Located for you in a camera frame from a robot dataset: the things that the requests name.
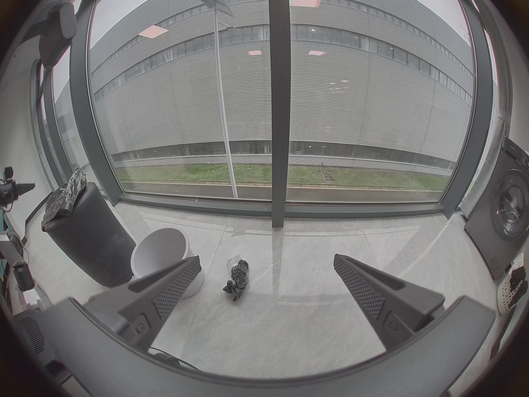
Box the window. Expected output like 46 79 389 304
35 0 511 230

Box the crumpled black plastic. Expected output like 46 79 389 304
222 259 250 302

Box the round woven basket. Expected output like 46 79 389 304
495 262 529 316

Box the white trash bin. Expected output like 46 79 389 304
131 227 206 299

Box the black garment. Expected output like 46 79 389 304
508 266 529 302

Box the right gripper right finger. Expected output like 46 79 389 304
333 253 446 353

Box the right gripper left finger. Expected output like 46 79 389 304
118 256 202 352

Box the black plastic bag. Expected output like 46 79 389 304
41 167 88 233

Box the dark grey round chair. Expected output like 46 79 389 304
41 182 137 288

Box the dark grey washing machine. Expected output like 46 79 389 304
463 136 529 280

